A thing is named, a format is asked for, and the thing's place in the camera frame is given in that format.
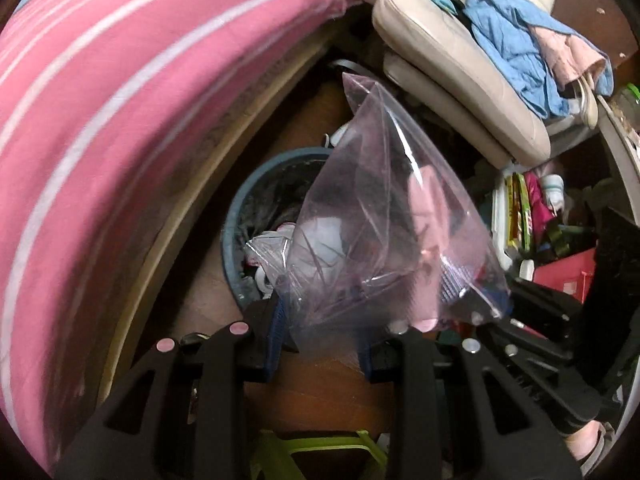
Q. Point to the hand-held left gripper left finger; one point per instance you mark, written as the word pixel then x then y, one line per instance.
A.
pixel 274 332

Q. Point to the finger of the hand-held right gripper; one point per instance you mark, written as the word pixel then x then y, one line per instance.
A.
pixel 530 355
pixel 545 305

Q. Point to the cream padded chair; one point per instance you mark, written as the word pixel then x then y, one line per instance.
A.
pixel 450 75

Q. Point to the green plastic stool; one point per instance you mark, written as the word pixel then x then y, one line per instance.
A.
pixel 310 447

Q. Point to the clear plastic bag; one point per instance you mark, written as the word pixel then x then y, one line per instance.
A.
pixel 380 185

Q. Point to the dark green cloth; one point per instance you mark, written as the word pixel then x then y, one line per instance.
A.
pixel 587 205

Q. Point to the red box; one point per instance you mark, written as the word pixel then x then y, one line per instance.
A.
pixel 565 270

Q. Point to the blue trash bin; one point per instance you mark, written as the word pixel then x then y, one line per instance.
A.
pixel 240 210

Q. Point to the blue jacket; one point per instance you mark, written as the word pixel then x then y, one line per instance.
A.
pixel 505 45

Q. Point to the white shoe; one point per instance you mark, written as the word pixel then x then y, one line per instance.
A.
pixel 586 102

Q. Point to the pink striped bed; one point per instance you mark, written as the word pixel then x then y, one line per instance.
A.
pixel 100 135

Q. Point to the colourful flat packets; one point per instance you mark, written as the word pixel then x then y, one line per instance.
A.
pixel 515 215

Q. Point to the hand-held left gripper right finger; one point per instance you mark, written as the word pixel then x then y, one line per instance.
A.
pixel 367 366

